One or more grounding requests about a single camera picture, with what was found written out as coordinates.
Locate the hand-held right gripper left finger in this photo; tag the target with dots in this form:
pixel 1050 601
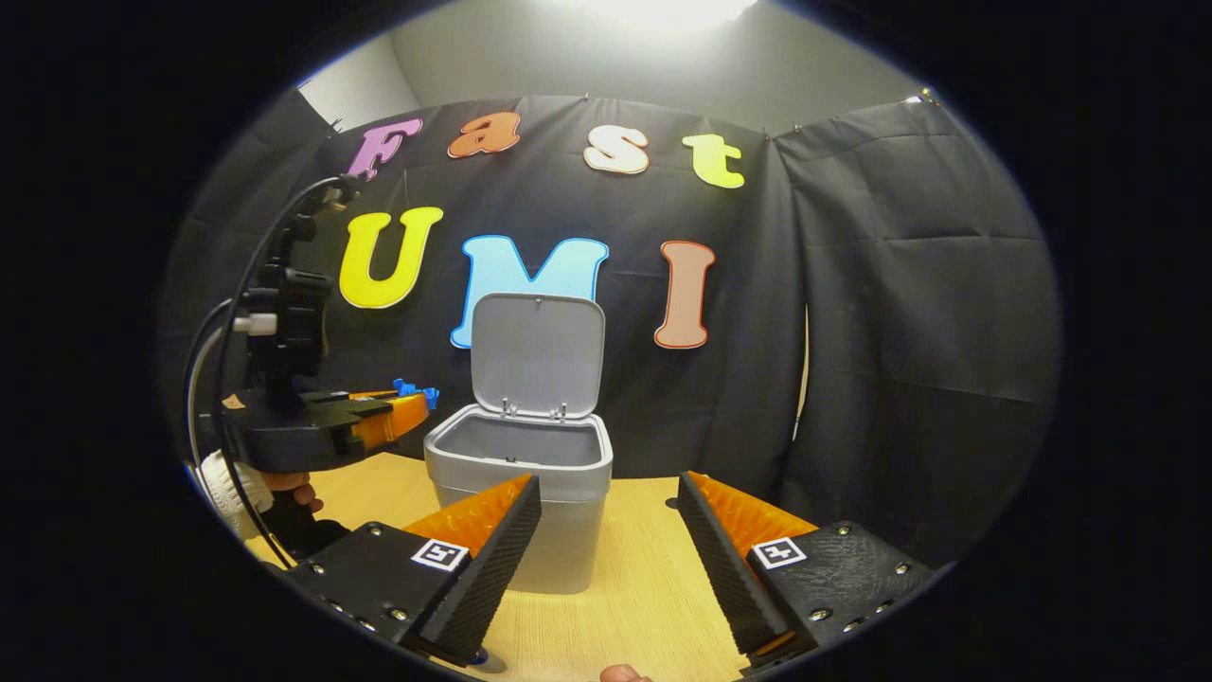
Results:
pixel 492 578

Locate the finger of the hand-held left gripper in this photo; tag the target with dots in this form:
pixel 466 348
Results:
pixel 398 421

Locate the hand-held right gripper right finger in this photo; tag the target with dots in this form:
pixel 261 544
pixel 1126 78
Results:
pixel 724 568

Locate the white desktop garbage bin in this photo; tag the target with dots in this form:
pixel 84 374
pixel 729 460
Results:
pixel 540 360

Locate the black backdrop cloth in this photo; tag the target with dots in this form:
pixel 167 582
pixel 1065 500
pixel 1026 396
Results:
pixel 852 332

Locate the ceiling light panel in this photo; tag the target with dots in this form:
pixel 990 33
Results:
pixel 925 95
pixel 663 9

